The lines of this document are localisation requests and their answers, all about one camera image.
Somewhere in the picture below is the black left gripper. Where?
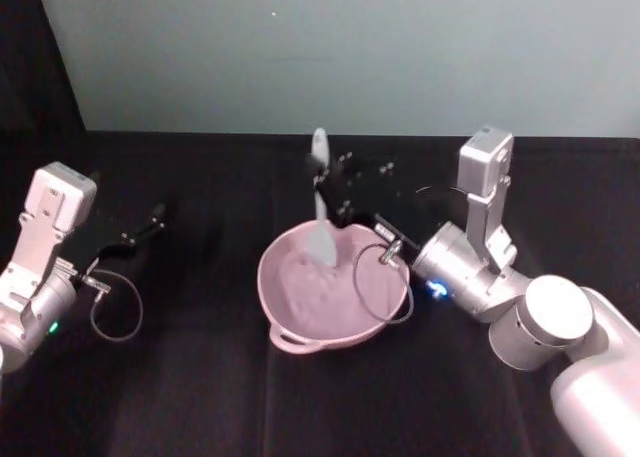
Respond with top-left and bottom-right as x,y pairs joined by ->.
74,203 -> 167,284

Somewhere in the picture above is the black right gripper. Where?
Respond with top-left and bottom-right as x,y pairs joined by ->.
304,152 -> 432,266

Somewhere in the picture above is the grey spatula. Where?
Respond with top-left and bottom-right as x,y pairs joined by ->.
305,127 -> 338,269

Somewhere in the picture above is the black table cloth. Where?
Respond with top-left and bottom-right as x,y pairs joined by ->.
0,126 -> 640,457

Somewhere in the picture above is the black backdrop cloth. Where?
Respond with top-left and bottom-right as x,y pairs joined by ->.
0,0 -> 89,134

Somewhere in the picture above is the thin dark left gripper cable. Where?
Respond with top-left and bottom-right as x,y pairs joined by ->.
77,268 -> 146,343

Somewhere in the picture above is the thin dark gripper cable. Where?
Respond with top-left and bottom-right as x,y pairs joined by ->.
77,268 -> 146,343
351,240 -> 416,324

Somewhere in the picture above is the thin dark right gripper cable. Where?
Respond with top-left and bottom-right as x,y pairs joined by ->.
351,240 -> 416,324

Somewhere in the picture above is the pink bowl with handle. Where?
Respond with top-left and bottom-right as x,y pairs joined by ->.
257,220 -> 413,356

